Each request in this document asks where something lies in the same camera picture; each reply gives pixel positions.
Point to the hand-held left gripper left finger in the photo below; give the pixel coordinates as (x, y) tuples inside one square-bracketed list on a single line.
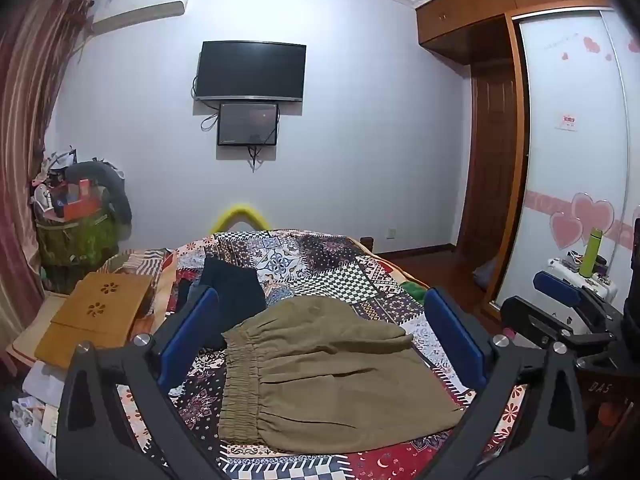
[(192, 327)]

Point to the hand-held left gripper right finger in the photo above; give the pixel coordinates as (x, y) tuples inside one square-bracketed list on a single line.
[(452, 330)]

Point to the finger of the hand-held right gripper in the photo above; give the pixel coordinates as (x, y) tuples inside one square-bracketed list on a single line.
[(535, 317), (555, 282)]

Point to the olive green pants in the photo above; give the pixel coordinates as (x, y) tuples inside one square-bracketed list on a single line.
[(325, 375)]

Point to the white suitcase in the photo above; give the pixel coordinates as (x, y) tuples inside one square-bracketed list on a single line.
[(595, 290)]

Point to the green bottle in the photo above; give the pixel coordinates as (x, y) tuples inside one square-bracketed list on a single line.
[(591, 252)]

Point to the dark navy garment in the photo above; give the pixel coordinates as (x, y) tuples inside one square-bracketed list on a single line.
[(235, 300)]

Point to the green cloth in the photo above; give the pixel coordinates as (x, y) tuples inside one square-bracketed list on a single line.
[(414, 287)]

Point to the grey bag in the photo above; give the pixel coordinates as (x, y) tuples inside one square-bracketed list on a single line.
[(484, 274)]

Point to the striped tan cloth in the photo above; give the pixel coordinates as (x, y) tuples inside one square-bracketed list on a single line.
[(137, 262)]

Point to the wooden lap desk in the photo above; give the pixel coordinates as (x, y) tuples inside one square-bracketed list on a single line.
[(95, 317)]

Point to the yellow foam tube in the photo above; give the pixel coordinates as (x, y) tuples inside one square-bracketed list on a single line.
[(237, 217)]

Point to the patchwork printed blanket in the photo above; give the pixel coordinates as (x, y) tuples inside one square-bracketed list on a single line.
[(330, 265)]

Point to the brown wooden door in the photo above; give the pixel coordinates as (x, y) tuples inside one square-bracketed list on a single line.
[(487, 160)]

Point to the green fabric bag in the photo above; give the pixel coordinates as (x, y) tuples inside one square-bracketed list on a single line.
[(80, 240)]

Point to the wooden wardrobe with heart stickers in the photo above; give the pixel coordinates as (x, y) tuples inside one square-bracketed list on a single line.
[(575, 135)]

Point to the grey curved pillow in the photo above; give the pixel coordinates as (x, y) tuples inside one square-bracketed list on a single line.
[(107, 180)]

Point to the orange box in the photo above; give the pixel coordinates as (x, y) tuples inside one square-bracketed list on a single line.
[(75, 200)]

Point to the small black monitor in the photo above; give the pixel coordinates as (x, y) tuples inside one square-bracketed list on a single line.
[(247, 124)]

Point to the striped maroon curtain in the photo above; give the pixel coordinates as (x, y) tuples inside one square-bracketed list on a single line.
[(30, 135)]

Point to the white air conditioner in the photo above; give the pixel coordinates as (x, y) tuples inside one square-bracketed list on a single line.
[(140, 5)]

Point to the black wall television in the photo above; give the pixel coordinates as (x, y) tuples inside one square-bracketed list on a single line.
[(250, 70)]

